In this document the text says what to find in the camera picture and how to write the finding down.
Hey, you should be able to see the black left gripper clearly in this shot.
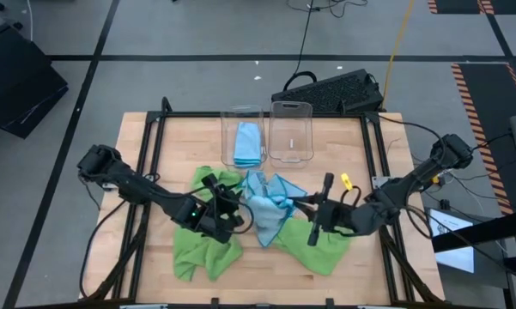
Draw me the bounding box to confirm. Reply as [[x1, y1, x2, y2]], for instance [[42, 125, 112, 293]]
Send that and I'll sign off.
[[197, 173, 246, 245]]

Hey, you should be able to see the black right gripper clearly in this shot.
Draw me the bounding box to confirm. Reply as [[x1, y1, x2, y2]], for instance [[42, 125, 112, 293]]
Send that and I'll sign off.
[[288, 173, 360, 247]]

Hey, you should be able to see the green microfiber towel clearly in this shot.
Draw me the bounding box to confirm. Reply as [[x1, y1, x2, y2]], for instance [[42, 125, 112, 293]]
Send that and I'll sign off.
[[271, 216, 354, 277], [173, 225, 245, 283], [191, 166, 246, 203]]

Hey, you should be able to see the clear plastic bin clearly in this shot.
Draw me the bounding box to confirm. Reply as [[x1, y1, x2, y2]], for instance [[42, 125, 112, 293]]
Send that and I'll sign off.
[[220, 105, 269, 169], [268, 100, 314, 169]]

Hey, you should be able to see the white display screen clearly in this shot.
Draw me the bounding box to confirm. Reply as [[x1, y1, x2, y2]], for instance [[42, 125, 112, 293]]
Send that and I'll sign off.
[[428, 208, 477, 275]]

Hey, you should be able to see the black stand beam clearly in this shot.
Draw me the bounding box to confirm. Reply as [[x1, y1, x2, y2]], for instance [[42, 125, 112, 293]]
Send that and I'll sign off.
[[431, 209, 516, 254]]

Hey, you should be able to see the black hazard-striped floor mat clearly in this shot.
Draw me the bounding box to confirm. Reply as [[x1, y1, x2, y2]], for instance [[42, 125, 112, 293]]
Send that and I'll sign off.
[[427, 0, 516, 16], [449, 63, 516, 216]]

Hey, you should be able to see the black equipment case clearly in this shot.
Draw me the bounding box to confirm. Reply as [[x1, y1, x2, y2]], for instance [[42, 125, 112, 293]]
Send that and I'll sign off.
[[0, 23, 70, 139]]

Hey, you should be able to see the black floor cable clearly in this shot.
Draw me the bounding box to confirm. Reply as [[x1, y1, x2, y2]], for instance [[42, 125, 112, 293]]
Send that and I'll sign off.
[[282, 0, 369, 92]]

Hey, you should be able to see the yellow floor cable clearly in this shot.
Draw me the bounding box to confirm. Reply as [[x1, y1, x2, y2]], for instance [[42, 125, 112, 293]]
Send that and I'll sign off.
[[379, 0, 416, 111]]

